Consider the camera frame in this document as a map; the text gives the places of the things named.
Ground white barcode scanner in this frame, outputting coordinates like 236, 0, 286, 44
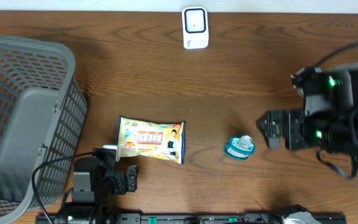
181, 6, 209, 50

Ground wet wipes pack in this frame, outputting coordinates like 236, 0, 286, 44
117, 116, 186, 164

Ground teal mouthwash bottle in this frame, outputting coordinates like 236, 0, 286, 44
224, 135, 256, 161

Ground grey plastic basket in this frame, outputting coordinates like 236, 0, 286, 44
0, 35, 87, 223

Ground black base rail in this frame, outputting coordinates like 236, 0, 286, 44
34, 213, 347, 224

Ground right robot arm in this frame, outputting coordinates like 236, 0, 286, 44
256, 63, 358, 179

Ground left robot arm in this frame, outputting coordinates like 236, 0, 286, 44
53, 156, 139, 224

